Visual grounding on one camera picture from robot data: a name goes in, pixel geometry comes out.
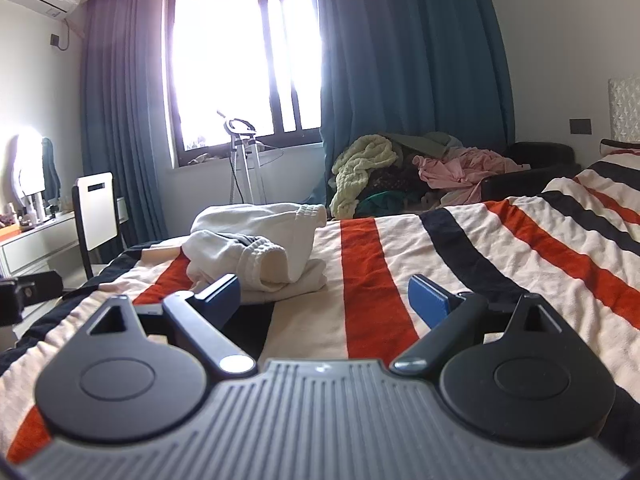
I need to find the white dresser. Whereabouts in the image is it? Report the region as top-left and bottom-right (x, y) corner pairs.
(0, 195), (127, 283)

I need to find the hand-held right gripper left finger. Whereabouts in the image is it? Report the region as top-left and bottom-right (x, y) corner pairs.
(86, 274), (257, 377)

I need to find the group of cosmetic bottles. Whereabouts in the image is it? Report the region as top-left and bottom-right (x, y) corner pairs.
(2, 191), (74, 234)

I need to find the grey-green garment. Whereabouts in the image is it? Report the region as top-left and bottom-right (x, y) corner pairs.
(384, 131), (467, 159)

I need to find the white chair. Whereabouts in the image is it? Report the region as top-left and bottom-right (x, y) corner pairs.
(71, 172), (129, 281)

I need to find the striped blanket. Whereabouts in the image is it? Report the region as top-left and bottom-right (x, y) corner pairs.
(0, 147), (640, 467)

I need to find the dark blue curtain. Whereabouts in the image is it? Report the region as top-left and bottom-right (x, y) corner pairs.
(80, 0), (173, 261)

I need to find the white patterned headboard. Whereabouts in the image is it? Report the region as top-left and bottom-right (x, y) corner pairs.
(607, 76), (640, 144)

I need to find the black armchair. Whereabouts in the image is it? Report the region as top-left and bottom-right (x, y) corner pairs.
(479, 142), (584, 202)

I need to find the dark clothes pile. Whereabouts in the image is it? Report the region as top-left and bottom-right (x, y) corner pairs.
(356, 159), (443, 220)

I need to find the white pillow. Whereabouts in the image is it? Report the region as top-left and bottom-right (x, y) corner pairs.
(599, 137), (640, 157)

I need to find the teal curtain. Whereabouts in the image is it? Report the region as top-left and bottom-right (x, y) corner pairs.
(305, 0), (517, 213)

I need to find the window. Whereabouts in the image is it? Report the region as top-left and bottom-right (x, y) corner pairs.
(162, 0), (324, 169)

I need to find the white sweater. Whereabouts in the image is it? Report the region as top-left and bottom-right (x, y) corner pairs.
(182, 202), (329, 307)

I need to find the mirror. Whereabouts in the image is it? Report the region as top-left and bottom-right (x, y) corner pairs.
(10, 127), (49, 211)

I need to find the black wall plug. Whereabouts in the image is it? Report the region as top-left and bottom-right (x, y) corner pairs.
(49, 17), (84, 53)

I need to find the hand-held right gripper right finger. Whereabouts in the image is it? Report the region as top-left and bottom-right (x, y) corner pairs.
(389, 274), (565, 377)

